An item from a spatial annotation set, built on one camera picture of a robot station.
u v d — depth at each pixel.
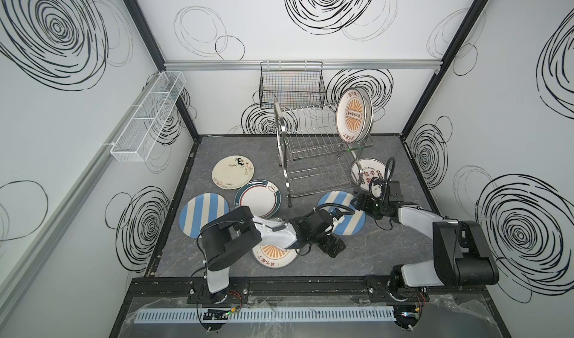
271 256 0.81
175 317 0.69
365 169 1.05
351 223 0.89
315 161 1.09
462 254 0.44
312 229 0.67
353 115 0.78
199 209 0.94
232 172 1.05
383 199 0.74
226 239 0.47
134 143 0.87
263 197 0.96
